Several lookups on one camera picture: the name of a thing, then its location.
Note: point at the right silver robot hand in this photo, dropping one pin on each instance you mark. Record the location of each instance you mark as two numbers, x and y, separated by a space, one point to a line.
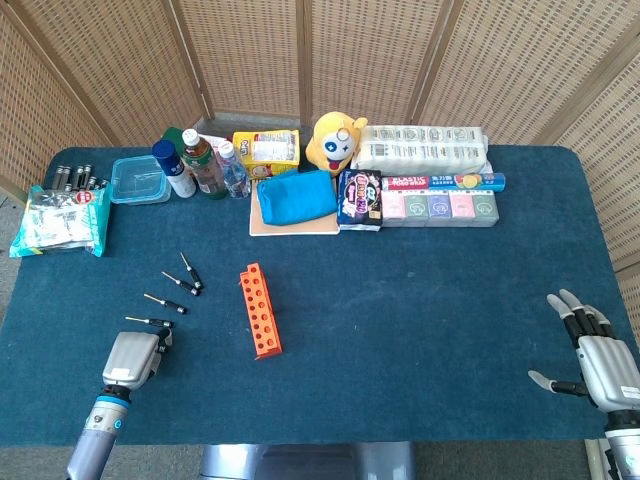
607 370

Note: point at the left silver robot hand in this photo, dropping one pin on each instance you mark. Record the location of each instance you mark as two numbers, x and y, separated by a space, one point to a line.
132 355

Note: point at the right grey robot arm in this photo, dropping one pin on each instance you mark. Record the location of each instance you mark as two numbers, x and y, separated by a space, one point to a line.
625 447

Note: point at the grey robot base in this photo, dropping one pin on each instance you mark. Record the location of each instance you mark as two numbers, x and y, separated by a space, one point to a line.
305 462

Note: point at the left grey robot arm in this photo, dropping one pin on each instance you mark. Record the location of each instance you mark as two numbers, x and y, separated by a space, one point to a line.
97 430

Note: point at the orange tube rack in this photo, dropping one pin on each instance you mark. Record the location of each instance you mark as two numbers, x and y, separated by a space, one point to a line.
261 312

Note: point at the teal wet wipes packet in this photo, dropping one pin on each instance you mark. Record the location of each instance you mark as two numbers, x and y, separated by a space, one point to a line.
60 220

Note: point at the clear blue-lid food container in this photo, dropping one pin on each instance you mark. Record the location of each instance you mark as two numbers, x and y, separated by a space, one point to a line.
138 181

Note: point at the black battery pack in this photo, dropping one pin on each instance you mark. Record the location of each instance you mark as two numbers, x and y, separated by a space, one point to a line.
77 176

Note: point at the blue and white bottle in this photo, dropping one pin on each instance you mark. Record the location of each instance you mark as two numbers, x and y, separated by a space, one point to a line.
173 167

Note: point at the green label tea bottle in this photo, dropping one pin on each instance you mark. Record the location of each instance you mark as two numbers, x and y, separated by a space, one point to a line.
202 165

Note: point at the tan notebook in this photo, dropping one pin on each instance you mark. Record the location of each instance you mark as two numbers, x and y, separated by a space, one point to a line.
295 229

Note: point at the clear water bottle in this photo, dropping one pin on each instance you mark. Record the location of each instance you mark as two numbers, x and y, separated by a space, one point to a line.
234 172

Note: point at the dark green packet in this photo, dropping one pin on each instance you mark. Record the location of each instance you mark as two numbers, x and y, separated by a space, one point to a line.
172 135

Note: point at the white pink packet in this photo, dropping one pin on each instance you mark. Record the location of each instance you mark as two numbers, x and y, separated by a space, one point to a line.
212 141

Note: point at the blue folded cloth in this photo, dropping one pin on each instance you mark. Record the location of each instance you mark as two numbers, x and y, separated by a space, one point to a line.
296 196

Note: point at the pastel pocket tissue pack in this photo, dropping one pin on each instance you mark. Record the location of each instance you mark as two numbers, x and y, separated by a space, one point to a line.
440 207

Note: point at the blue felt table mat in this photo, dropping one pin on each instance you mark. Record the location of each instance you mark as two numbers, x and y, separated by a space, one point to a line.
375 325

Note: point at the yellow snack box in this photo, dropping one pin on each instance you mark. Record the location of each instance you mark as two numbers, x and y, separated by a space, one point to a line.
267 152

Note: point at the plastic food wrap box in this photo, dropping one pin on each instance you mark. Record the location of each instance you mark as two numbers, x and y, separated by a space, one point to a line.
440 181

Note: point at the dark purple pad package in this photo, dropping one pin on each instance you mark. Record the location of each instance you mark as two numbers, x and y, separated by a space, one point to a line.
359 200

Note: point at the white tissue multipack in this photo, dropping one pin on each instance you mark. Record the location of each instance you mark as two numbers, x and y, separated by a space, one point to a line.
420 150

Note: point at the yellow plush toy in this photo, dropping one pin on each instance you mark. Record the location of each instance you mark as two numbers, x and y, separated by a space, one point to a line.
334 145

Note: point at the woven rattan folding screen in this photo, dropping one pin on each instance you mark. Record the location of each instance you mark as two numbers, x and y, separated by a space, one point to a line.
250 55

